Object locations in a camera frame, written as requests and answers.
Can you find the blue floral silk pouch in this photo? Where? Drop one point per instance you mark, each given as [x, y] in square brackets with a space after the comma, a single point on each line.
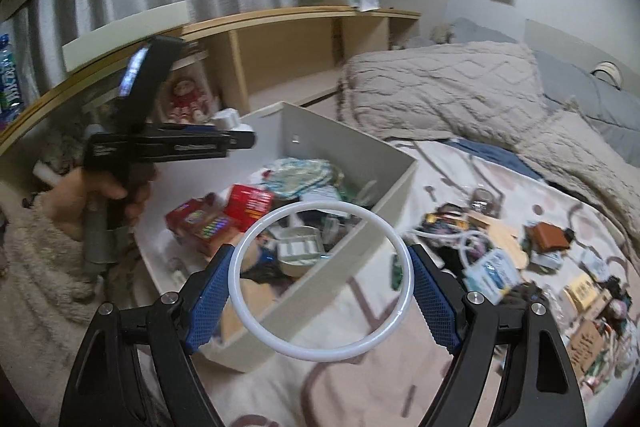
[289, 177]

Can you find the grey pillow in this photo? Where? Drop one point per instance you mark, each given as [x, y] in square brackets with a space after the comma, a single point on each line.
[565, 64]

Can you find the white headphones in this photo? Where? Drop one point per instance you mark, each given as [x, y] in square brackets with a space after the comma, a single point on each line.
[608, 72]

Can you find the brown leather wallet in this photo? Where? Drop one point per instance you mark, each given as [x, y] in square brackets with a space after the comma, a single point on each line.
[547, 237]

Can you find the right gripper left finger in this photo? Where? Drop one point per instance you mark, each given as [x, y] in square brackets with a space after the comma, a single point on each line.
[106, 386]

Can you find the beige textured blanket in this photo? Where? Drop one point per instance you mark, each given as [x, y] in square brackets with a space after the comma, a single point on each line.
[490, 92]

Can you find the red cigarette box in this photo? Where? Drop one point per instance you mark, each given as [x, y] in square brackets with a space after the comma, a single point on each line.
[200, 226]

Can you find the white round bottle cap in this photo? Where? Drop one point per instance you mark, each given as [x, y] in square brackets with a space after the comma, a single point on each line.
[229, 120]

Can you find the person left hand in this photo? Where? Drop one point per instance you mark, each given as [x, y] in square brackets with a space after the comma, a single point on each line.
[65, 203]

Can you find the cartoon print bed sheet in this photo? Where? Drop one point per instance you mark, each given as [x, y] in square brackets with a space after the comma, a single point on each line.
[459, 208]

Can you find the water bottle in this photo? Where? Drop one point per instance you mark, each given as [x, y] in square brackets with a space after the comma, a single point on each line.
[12, 101]

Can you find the doll in red dress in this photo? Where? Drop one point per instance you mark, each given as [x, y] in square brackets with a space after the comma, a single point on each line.
[188, 102]

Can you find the red glove packet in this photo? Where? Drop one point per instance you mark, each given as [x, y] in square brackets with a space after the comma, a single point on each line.
[247, 204]

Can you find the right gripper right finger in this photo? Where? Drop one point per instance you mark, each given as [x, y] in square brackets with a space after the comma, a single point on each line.
[538, 386]

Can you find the wooden carved plaque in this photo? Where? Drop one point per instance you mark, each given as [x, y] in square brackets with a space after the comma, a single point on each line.
[585, 345]

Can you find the wooden side shelf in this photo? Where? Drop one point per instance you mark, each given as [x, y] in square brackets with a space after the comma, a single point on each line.
[245, 61]

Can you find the yellow small box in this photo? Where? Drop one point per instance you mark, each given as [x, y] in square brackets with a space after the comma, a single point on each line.
[583, 291]

